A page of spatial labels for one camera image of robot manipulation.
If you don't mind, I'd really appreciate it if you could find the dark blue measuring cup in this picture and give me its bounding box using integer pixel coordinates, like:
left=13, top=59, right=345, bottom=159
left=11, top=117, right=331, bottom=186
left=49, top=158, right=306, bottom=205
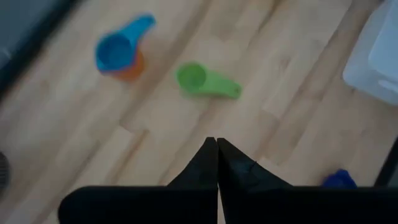
left=322, top=169, right=358, bottom=189

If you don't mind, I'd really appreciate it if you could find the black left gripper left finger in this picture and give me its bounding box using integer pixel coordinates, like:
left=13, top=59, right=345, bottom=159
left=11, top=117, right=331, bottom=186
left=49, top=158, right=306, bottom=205
left=167, top=136, right=219, bottom=187

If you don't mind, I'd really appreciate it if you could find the white plastic basket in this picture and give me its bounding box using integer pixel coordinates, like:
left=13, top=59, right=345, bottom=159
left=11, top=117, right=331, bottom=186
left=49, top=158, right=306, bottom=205
left=341, top=0, right=398, bottom=106

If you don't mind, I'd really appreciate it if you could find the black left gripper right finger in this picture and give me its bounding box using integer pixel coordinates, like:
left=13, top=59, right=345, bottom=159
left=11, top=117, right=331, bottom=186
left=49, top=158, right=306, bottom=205
left=217, top=138, right=294, bottom=187

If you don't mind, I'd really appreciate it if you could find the green measuring cup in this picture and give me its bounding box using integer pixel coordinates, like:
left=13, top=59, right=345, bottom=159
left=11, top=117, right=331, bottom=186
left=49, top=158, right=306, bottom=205
left=175, top=61, right=243, bottom=100

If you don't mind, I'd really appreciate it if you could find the orange measuring cup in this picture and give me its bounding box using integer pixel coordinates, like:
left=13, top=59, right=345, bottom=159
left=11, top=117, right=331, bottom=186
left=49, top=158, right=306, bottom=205
left=104, top=49, right=146, bottom=82

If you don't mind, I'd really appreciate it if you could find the large blue measuring cup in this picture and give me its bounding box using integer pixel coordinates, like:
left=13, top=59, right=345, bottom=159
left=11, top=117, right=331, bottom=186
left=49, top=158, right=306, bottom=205
left=95, top=14, right=157, bottom=75

